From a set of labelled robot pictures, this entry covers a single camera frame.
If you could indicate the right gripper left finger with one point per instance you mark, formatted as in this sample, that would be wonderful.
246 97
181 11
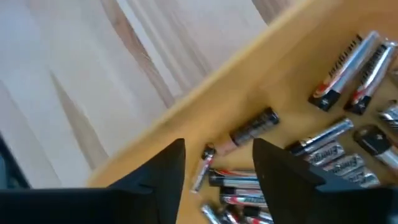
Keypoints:
124 205

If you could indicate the yellow plastic bin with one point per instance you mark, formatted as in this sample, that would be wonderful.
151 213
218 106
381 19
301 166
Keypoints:
264 77

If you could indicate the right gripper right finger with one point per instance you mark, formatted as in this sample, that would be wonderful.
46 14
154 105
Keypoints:
311 202

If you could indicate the silver battery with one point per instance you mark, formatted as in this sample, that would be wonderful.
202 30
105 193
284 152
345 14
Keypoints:
363 179
345 164
320 137
345 71
371 79
326 153
377 146
244 197
258 216
203 168
211 214
233 179
390 115

